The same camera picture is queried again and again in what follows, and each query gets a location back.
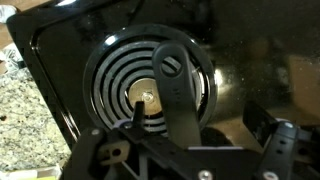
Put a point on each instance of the black electric stove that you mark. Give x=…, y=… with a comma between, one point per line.
x=60, y=50

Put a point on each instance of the crumpled white plastic bag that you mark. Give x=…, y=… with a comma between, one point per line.
x=10, y=60

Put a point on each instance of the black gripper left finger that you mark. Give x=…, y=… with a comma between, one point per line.
x=96, y=156

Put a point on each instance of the white yellow flat box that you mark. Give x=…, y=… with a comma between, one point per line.
x=30, y=173

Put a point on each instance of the small coil burner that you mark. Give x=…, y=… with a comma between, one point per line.
x=113, y=76

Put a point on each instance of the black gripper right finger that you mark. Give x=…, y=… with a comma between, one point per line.
x=283, y=153

